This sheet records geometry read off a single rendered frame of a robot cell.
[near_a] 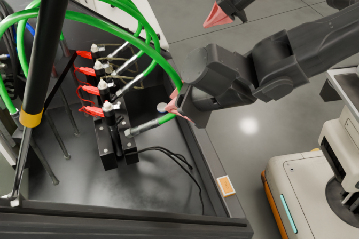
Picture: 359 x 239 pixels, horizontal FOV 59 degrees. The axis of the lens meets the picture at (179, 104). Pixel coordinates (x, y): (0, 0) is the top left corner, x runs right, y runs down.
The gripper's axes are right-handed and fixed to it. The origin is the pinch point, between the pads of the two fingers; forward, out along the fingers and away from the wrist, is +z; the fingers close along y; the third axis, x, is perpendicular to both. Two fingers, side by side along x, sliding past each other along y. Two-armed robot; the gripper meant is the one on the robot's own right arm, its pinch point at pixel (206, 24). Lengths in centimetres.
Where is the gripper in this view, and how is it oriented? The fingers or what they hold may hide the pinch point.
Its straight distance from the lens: 86.5
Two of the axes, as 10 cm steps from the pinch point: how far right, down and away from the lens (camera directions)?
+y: -6.9, -4.6, -5.6
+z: -7.2, 5.0, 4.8
